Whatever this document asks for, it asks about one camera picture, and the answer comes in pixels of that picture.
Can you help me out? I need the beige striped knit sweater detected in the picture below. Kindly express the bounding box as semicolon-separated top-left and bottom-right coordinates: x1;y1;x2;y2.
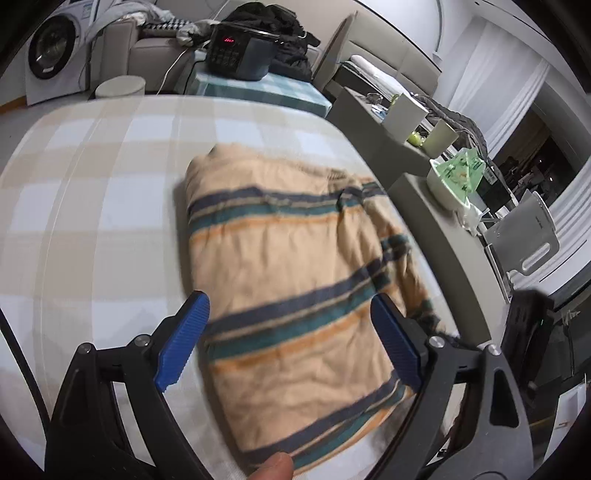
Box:
185;144;442;473

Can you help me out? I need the black clothes pile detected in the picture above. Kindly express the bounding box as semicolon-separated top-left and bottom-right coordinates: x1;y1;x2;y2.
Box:
223;2;321;83

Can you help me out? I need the left hand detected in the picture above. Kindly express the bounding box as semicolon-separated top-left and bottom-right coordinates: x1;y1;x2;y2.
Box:
248;452;294;480

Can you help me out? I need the beige checked bed cover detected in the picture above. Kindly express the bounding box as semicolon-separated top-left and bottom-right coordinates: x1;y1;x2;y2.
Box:
1;96;450;479

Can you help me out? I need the grey laptop stand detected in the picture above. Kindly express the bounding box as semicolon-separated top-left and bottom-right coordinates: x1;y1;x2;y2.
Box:
484;191;560;276

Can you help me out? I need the green tissue pack in bowl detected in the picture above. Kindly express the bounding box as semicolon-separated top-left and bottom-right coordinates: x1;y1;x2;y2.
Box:
427;148;486;213

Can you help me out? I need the white box on shelf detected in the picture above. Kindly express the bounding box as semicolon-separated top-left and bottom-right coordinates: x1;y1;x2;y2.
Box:
382;93;428;144

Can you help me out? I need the round white stool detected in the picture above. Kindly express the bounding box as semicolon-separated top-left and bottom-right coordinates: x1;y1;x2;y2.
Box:
95;75;146;99

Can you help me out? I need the grey side shelf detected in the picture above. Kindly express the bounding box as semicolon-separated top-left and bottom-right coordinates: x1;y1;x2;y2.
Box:
328;88;509;345

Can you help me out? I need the white front-load washing machine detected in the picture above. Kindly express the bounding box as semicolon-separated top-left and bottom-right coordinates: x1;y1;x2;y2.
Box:
25;1;100;106

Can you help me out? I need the white window curtain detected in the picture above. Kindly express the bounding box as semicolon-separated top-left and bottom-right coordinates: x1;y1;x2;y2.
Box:
444;17;590;293

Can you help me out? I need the grey sofa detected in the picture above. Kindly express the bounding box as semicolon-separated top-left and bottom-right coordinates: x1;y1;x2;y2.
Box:
92;20;193;94

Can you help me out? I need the teal checked small table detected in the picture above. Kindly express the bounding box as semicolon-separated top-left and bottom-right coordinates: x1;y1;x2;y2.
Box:
174;51;332;118

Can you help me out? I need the black electric cooker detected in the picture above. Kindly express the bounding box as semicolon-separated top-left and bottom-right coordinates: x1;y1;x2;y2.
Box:
205;23;280;81

